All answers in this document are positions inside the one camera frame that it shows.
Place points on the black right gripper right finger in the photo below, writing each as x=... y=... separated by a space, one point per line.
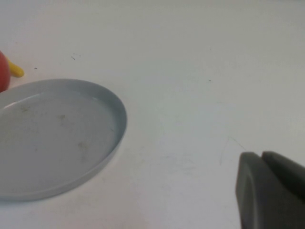
x=288 y=171

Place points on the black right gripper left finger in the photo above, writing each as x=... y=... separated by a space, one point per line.
x=257 y=202

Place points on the yellow long banana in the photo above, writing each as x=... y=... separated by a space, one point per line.
x=17 y=70

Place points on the red apple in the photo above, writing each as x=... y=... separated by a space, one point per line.
x=4 y=71

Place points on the blue-grey round plate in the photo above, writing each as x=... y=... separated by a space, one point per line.
x=54 y=143

